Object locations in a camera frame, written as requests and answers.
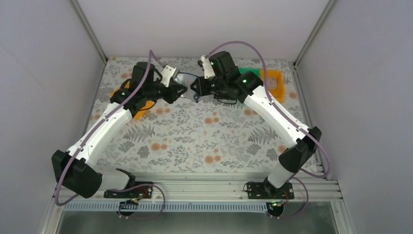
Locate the blue leather card holder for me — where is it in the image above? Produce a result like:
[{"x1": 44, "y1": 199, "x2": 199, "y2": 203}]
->
[{"x1": 175, "y1": 72, "x2": 200, "y2": 103}]

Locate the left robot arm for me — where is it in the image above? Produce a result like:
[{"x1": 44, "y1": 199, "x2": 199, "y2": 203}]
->
[{"x1": 52, "y1": 62, "x2": 187, "y2": 198}]

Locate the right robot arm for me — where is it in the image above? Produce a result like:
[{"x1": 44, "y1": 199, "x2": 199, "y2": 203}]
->
[{"x1": 190, "y1": 51, "x2": 321, "y2": 189}]

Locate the pale card stack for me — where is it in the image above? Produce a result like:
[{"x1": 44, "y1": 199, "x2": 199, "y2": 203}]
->
[{"x1": 267, "y1": 77, "x2": 278, "y2": 89}]

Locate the orange bin left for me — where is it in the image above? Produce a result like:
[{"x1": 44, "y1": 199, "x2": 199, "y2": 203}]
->
[{"x1": 110, "y1": 78, "x2": 157, "y2": 120}]

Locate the orange bin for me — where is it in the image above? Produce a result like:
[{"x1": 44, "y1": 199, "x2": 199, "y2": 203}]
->
[
  {"x1": 267, "y1": 70, "x2": 285, "y2": 103},
  {"x1": 110, "y1": 78, "x2": 157, "y2": 120}
]

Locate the green bin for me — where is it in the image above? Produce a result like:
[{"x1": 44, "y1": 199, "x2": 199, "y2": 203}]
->
[{"x1": 239, "y1": 67, "x2": 261, "y2": 78}]

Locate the floral table mat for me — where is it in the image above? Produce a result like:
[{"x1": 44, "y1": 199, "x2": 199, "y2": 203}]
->
[{"x1": 88, "y1": 57, "x2": 304, "y2": 173}]

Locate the orange bin right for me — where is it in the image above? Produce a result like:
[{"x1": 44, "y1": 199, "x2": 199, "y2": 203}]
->
[{"x1": 267, "y1": 70, "x2": 285, "y2": 103}]

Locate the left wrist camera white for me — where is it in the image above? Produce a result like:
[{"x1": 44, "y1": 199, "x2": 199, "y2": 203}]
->
[{"x1": 161, "y1": 65, "x2": 179, "y2": 88}]

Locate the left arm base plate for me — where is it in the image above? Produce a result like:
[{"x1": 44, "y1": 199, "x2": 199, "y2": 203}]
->
[{"x1": 103, "y1": 181, "x2": 153, "y2": 199}]

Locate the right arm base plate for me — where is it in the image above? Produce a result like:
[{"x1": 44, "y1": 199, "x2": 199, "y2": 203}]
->
[{"x1": 243, "y1": 181, "x2": 295, "y2": 200}]

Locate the aluminium mounting rail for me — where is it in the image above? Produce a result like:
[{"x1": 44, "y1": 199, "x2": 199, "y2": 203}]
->
[{"x1": 53, "y1": 171, "x2": 343, "y2": 202}]

